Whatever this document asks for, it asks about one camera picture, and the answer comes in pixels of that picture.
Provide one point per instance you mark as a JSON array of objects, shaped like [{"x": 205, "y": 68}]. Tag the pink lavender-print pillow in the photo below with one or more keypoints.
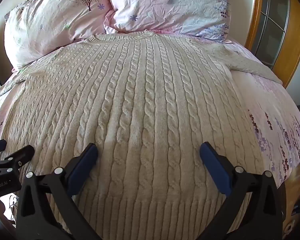
[{"x": 170, "y": 7}]

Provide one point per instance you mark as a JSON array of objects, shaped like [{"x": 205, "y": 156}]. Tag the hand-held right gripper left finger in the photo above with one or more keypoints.
[{"x": 83, "y": 165}]

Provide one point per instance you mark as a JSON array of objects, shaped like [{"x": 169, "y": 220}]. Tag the pink floral bed sheet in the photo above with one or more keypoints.
[{"x": 272, "y": 120}]

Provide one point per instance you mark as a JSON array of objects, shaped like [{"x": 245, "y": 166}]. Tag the wooden glass-panel door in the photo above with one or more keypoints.
[{"x": 272, "y": 30}]

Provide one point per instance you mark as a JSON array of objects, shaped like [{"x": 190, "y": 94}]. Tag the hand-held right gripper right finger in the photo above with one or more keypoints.
[{"x": 215, "y": 166}]

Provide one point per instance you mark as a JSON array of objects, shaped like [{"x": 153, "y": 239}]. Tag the pink tree-print pillow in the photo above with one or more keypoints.
[{"x": 56, "y": 17}]

